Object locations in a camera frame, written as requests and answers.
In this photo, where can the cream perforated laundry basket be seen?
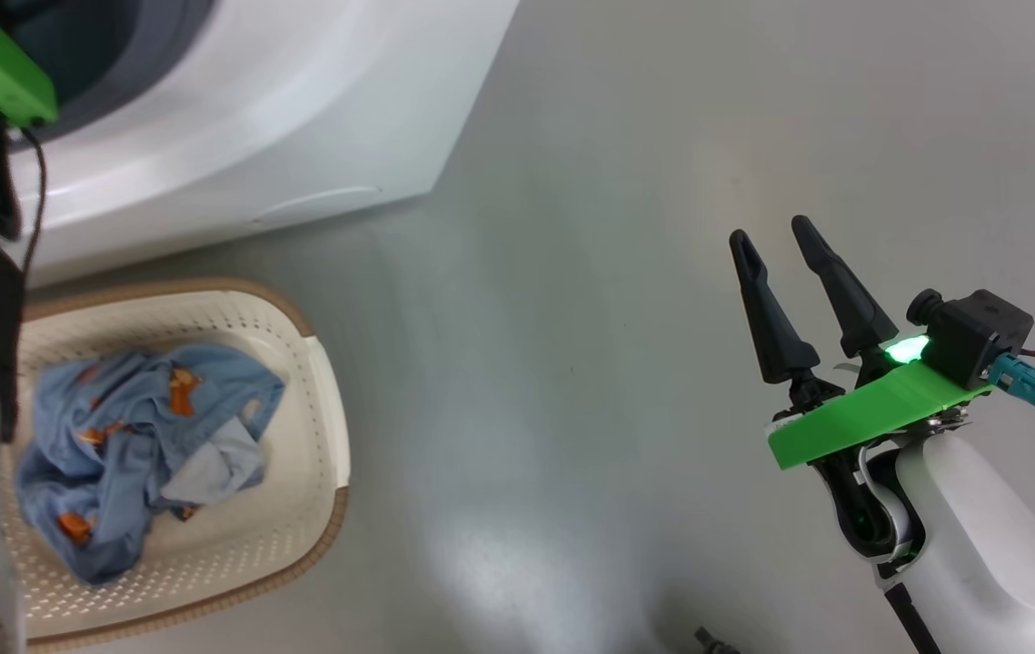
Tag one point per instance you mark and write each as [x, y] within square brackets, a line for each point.
[281, 545]

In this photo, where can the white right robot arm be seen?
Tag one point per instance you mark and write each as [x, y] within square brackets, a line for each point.
[990, 545]

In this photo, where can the right gripper green banded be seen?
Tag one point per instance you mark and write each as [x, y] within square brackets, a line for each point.
[871, 413]

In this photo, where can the blue cartoon print clothes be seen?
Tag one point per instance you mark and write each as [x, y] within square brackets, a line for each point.
[135, 436]

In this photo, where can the white front-load washing machine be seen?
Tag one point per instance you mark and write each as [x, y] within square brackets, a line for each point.
[299, 109]

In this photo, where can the grey rubber door gasket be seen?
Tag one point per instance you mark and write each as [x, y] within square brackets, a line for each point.
[154, 45]

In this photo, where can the round white filter cover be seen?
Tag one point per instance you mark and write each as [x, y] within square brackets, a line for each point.
[317, 204]

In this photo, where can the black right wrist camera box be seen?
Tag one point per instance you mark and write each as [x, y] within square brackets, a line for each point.
[980, 336]

